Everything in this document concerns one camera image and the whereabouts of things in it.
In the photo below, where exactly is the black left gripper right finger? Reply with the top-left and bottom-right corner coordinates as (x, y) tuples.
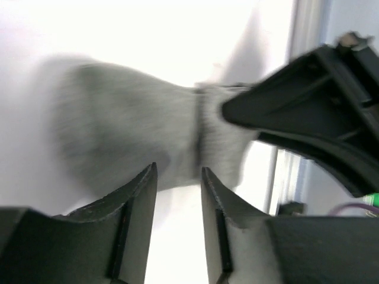
(201, 167), (378, 283)

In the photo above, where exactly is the grey sock with black stripes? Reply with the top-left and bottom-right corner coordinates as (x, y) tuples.
(38, 56), (257, 195)

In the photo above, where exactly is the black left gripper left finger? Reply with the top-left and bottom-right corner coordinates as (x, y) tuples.
(1, 164), (158, 283)

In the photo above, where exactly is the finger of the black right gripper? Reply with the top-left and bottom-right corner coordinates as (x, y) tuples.
(222, 45), (378, 197)

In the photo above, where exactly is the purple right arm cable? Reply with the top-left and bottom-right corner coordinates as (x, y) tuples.
(325, 202), (379, 218)

